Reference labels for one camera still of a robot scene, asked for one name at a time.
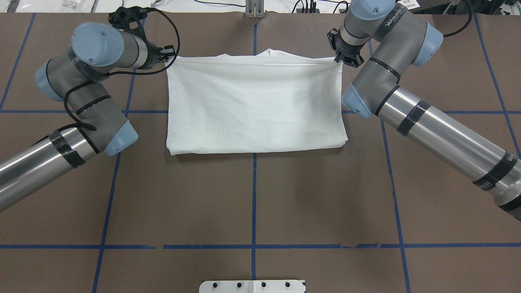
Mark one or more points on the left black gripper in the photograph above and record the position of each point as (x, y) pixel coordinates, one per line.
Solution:
(154, 56)

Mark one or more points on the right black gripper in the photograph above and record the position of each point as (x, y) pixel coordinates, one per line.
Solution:
(347, 53)

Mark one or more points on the white printed t-shirt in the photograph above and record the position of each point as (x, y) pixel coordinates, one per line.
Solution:
(271, 102)

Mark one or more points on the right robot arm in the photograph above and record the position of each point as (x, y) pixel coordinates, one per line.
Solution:
(384, 39)

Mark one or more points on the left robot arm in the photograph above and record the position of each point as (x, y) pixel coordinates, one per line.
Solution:
(75, 77)

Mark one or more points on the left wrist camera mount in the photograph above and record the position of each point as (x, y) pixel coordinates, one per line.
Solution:
(128, 19)

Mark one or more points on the aluminium frame post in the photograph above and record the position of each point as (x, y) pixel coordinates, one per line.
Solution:
(254, 9)

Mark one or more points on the white camera mast pillar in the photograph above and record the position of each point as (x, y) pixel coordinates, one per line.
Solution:
(253, 286)

